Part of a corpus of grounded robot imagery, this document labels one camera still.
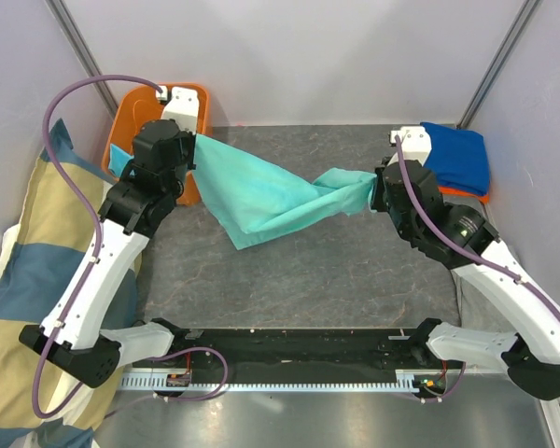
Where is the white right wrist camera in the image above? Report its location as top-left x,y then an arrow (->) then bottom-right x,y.
389,125 -> 432,165

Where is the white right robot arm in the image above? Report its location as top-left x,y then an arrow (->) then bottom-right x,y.
371,158 -> 560,400

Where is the light blue t shirt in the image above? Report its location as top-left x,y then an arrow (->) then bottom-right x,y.
107,144 -> 133,177

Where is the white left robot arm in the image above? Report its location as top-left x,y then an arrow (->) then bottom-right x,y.
19,119 -> 196,388

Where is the striped blue beige pillow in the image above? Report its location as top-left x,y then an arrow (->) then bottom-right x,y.
0,118 -> 141,448

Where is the white slotted cable duct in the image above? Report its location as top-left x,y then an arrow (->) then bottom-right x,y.
118,369 -> 446,393

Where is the folded blue t shirt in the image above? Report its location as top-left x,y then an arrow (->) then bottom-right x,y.
421,121 -> 490,198

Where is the mint green t shirt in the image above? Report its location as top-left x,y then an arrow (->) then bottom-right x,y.
192,134 -> 377,250

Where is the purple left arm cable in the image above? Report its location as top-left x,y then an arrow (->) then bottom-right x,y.
31,74 -> 229,419

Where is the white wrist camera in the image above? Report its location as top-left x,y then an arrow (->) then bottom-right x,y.
155,86 -> 200,133
389,125 -> 432,165

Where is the orange plastic basket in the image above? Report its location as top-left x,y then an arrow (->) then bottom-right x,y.
100,82 -> 214,206

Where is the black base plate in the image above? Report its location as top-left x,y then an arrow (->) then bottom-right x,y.
131,328 -> 463,385

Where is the right aluminium corner post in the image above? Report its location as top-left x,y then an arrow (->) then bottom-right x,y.
456,0 -> 542,129

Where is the grey cloth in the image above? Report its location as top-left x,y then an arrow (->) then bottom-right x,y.
451,272 -> 514,332

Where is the left aluminium corner post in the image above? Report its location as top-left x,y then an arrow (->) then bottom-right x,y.
45,0 -> 119,118

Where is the aluminium corner post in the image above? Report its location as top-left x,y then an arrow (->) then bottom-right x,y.
456,0 -> 542,129
45,0 -> 119,118

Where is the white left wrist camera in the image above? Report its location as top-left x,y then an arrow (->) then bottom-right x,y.
155,86 -> 200,133

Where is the folded orange t shirt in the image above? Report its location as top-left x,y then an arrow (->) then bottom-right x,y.
439,186 -> 490,204

